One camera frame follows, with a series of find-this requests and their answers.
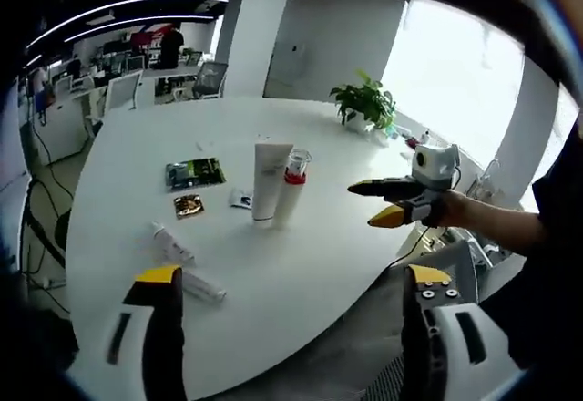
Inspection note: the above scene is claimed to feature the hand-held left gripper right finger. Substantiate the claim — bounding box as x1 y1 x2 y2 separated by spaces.
399 262 525 401

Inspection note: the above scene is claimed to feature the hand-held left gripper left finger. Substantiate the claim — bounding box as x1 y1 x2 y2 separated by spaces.
75 263 188 401

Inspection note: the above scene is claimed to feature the small clear-capped skincare bottle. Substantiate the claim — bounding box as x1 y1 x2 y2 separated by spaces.
180 266 228 303

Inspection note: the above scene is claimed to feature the small skincare bottle red label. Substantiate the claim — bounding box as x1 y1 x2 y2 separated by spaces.
151 221 198 268

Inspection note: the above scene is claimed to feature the white skincare tube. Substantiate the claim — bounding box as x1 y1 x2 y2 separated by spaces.
251 142 295 231

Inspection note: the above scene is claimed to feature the small white skincare sachet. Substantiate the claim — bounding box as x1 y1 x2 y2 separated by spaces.
229 188 254 211

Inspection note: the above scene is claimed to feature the gold foil skincare sachet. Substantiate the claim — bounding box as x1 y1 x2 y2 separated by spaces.
172 194 207 221

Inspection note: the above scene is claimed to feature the green black skincare sachet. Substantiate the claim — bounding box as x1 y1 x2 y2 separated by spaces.
164 157 228 189

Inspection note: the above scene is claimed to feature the person's right hand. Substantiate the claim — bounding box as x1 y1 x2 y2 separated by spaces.
425 188 479 231

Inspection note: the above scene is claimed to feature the potted green plant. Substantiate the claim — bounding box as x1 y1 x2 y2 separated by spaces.
328 68 397 134

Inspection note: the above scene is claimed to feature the person in black clothes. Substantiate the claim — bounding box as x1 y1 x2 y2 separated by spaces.
477 113 583 375

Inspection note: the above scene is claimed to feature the grey mesh office chair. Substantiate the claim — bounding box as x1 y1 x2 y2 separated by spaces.
193 61 229 100

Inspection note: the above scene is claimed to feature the white office desk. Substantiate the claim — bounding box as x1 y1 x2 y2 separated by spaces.
43 93 99 165

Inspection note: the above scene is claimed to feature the white office chair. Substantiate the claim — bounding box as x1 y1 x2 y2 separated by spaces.
104 70 144 111

